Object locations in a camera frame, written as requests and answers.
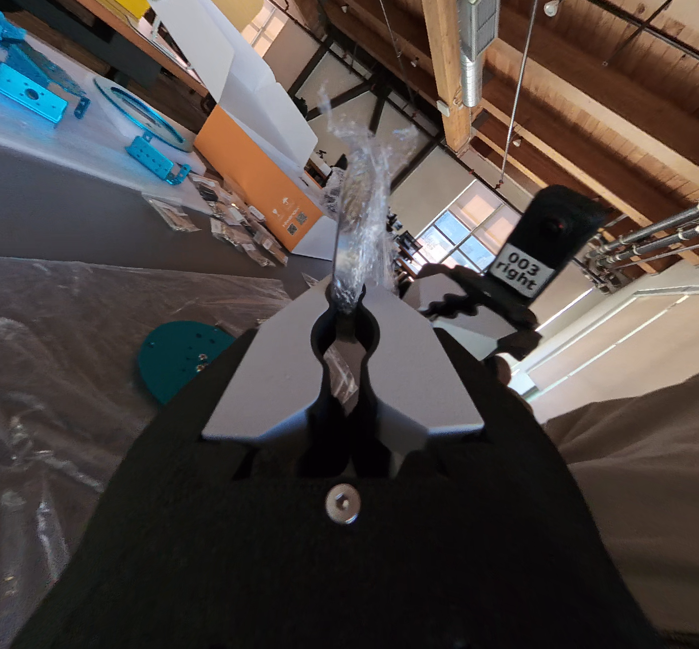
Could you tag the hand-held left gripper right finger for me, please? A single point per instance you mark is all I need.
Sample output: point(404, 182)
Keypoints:
point(415, 381)

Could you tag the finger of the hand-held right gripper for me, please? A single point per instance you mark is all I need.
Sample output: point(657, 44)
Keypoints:
point(431, 288)
point(480, 332)

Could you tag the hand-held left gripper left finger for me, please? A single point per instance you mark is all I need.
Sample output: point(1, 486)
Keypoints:
point(273, 381)

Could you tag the blue round metal disc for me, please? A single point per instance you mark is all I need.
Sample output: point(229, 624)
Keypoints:
point(175, 359)

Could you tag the metal ceiling pipes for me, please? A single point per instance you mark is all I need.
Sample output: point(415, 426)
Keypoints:
point(644, 234)

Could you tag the pile of small screw bags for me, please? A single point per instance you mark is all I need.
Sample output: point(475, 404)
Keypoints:
point(235, 223)

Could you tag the large clear plastic bag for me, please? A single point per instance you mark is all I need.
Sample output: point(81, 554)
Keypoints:
point(65, 332)

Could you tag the orange cardboard box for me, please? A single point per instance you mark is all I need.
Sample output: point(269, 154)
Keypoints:
point(245, 168)

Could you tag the ceiling light bulb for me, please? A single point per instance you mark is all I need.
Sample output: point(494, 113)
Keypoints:
point(552, 6)

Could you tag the person's beige jacket torso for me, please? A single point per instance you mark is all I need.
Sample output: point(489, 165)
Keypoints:
point(644, 540)

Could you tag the white foam sheet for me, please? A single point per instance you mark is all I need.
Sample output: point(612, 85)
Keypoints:
point(82, 136)

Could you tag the wooden-edged table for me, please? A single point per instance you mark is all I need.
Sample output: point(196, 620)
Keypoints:
point(125, 32)

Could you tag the group of blue metal brackets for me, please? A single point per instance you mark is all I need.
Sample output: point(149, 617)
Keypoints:
point(27, 92)

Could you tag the metal air duct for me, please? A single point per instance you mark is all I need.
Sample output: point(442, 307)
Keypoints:
point(472, 32)

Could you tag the small blue U bracket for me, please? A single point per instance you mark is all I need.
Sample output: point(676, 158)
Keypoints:
point(147, 155)

